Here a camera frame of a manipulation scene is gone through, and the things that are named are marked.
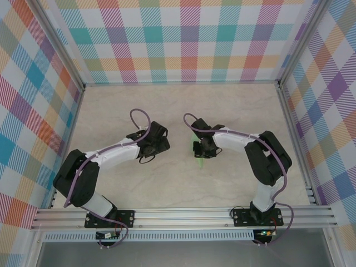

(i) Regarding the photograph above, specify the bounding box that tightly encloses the slotted grey cable strip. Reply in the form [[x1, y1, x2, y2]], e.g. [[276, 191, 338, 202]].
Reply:
[[43, 233, 255, 242]]

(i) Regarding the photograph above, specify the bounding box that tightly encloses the thin black left gripper wire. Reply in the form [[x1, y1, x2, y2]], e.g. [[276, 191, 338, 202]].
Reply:
[[138, 154, 156, 165]]

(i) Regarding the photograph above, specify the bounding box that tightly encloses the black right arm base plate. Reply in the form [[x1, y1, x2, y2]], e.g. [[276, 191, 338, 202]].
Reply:
[[233, 208, 284, 228]]

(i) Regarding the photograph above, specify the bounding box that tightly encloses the wide aluminium mounting rail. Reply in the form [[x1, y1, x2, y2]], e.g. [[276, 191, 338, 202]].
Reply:
[[29, 205, 339, 230]]

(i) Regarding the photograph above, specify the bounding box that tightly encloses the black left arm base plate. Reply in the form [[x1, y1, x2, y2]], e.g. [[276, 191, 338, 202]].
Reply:
[[85, 209, 136, 229]]

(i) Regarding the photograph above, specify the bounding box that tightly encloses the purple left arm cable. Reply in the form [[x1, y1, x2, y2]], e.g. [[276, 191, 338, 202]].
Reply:
[[63, 108, 153, 249]]

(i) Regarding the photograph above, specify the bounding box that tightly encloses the aluminium side rail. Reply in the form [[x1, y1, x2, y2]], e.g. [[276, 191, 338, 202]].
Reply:
[[50, 86, 86, 209], [276, 83, 319, 206]]

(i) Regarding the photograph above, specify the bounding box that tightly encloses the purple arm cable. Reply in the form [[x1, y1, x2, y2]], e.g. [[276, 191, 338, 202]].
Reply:
[[63, 108, 153, 249], [183, 113, 295, 248]]

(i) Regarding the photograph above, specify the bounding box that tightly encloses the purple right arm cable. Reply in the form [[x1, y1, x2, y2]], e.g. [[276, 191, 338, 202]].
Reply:
[[183, 113, 295, 248]]

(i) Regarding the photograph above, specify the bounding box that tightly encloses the thin aluminium wall rail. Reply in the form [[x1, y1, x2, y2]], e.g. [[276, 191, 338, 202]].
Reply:
[[83, 80, 281, 87]]

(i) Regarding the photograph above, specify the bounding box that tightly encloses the small black circuit board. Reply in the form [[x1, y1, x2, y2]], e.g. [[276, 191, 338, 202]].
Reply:
[[95, 232, 120, 240]]

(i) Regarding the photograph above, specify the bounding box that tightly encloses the aluminium corner post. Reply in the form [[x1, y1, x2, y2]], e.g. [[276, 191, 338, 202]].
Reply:
[[278, 0, 333, 87], [27, 0, 86, 92]]

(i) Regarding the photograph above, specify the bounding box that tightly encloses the grey metal sheet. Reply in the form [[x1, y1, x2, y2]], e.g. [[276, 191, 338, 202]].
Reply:
[[36, 240, 334, 267]]

